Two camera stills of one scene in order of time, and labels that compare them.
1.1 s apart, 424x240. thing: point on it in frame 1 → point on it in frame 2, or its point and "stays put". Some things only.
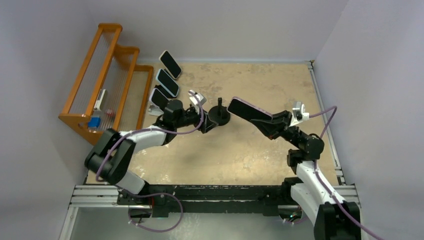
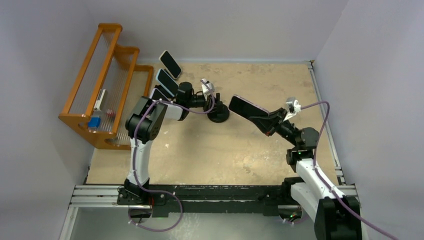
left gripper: (206, 123) → (210, 105)
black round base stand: (219, 114) stays put
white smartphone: (158, 98) stays put
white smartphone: (170, 64) stays put
